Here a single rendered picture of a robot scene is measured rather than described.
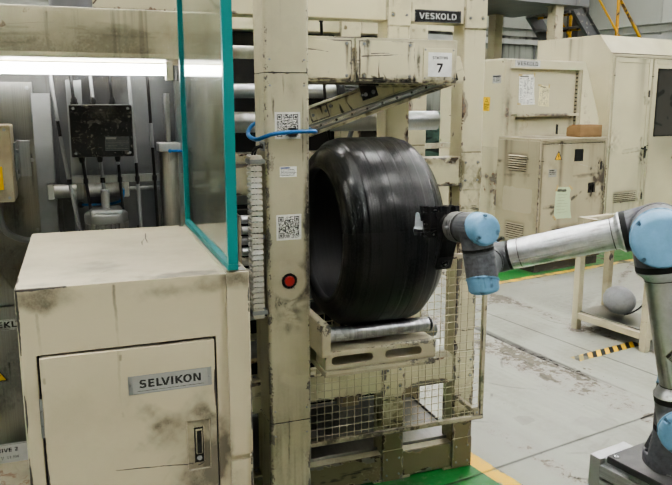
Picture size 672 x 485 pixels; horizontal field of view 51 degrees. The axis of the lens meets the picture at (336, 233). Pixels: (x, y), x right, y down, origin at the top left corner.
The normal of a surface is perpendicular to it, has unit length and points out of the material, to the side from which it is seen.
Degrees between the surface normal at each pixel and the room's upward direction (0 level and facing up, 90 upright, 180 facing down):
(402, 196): 61
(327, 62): 90
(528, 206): 90
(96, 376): 90
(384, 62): 90
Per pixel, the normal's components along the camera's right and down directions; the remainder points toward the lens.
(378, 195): 0.30, -0.32
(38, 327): 0.34, 0.17
